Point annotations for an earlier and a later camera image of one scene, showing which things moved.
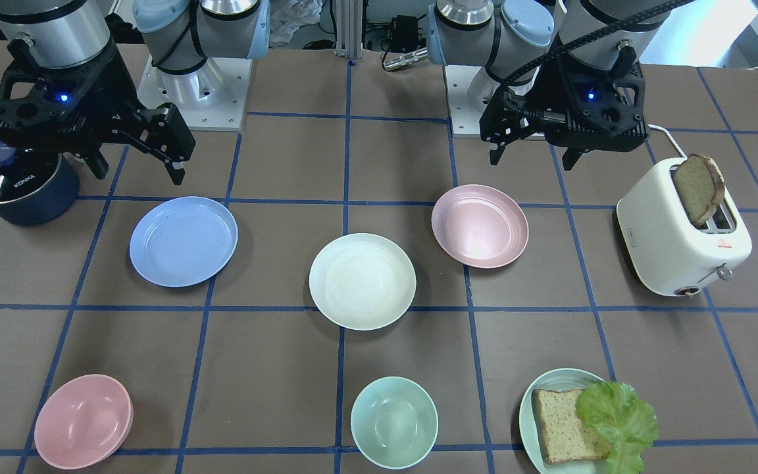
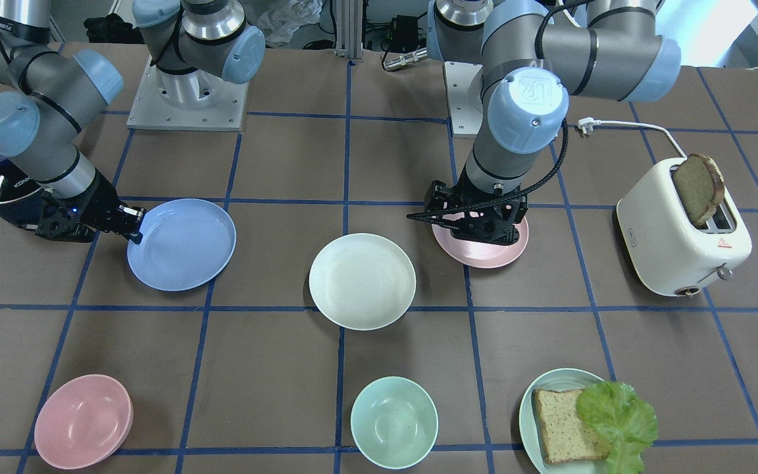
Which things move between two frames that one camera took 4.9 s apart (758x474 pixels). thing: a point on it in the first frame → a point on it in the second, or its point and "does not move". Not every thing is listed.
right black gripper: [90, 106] → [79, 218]
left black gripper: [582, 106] → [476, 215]
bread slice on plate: [566, 437] does not move
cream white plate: [362, 282] does not move
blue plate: [183, 241] does not move
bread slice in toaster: [701, 184] does not move
